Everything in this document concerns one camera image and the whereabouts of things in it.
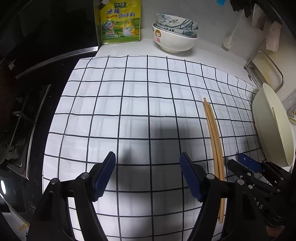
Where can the metal rack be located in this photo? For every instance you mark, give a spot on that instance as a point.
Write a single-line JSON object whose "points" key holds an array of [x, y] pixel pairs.
{"points": [[266, 67]]}

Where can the white brush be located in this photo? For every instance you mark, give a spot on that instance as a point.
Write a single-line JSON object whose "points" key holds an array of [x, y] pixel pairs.
{"points": [[228, 41]]}

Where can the white black checkered cloth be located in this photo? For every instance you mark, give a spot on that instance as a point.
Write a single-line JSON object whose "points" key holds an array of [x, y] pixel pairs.
{"points": [[138, 104]]}

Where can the cream oval plate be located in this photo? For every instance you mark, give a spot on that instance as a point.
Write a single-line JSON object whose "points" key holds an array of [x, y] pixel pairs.
{"points": [[268, 134]]}

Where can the hanging paper slip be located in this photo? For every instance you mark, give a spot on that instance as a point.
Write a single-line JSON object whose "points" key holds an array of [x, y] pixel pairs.
{"points": [[274, 37], [257, 20]]}

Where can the white bowl with cartoon girl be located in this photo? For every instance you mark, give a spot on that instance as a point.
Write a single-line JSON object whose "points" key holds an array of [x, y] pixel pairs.
{"points": [[175, 41]]}

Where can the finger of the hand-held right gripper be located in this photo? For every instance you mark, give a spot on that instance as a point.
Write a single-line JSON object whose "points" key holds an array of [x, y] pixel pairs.
{"points": [[240, 170], [249, 162]]}

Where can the yellow green seasoning bag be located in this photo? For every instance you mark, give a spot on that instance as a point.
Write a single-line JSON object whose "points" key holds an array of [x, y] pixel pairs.
{"points": [[120, 25]]}

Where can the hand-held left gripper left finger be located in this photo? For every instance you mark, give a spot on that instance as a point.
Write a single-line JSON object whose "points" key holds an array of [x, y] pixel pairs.
{"points": [[105, 176]]}

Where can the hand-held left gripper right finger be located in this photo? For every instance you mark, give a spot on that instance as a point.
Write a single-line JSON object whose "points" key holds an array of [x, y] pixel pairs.
{"points": [[190, 176]]}

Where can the blue patterned bowl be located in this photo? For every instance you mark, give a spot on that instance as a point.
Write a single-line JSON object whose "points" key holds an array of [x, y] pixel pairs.
{"points": [[175, 22], [189, 33]]}

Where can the black gas stove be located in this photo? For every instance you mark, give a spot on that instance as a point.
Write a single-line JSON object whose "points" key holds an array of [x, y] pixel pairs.
{"points": [[27, 92]]}

